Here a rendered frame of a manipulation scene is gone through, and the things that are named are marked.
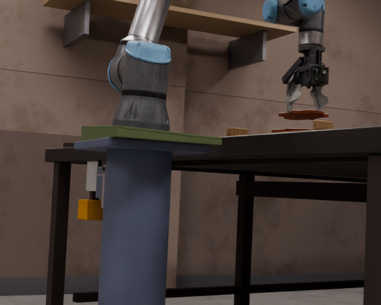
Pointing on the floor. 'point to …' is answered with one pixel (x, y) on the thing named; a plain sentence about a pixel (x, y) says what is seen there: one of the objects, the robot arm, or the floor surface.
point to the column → (135, 217)
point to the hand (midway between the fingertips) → (303, 114)
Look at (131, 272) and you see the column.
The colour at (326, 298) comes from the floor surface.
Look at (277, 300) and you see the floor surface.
